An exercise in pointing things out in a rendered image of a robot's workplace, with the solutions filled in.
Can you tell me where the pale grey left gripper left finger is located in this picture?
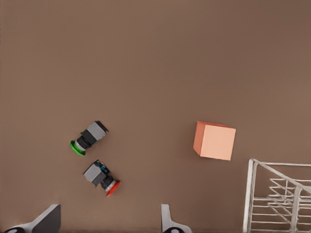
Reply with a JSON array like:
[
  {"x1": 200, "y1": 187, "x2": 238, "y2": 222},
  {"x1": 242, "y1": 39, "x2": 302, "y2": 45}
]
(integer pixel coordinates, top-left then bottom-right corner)
[{"x1": 1, "y1": 204, "x2": 62, "y2": 233}]

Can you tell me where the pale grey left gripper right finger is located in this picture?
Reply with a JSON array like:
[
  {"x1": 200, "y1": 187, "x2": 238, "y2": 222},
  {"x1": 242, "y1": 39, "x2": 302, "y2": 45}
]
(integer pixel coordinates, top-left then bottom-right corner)
[{"x1": 160, "y1": 203, "x2": 192, "y2": 233}]

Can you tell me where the red button switch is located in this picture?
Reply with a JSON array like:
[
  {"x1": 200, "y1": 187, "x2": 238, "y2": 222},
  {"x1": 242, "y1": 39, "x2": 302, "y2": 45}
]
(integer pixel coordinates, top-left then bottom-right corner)
[{"x1": 83, "y1": 159, "x2": 121, "y2": 198}]

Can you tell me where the orange cube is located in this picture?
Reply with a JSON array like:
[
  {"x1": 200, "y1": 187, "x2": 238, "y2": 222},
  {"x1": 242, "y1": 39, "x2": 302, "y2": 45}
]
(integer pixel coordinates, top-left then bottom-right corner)
[{"x1": 193, "y1": 120, "x2": 237, "y2": 162}]

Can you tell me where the green button switch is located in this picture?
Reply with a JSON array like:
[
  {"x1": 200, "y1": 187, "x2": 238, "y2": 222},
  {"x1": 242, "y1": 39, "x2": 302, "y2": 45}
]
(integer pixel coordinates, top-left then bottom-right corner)
[{"x1": 69, "y1": 120, "x2": 109, "y2": 157}]

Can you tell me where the white wire shelf rack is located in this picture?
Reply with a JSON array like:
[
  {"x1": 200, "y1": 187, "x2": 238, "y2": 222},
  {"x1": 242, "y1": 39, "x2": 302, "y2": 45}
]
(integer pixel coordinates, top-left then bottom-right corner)
[{"x1": 242, "y1": 158, "x2": 311, "y2": 233}]

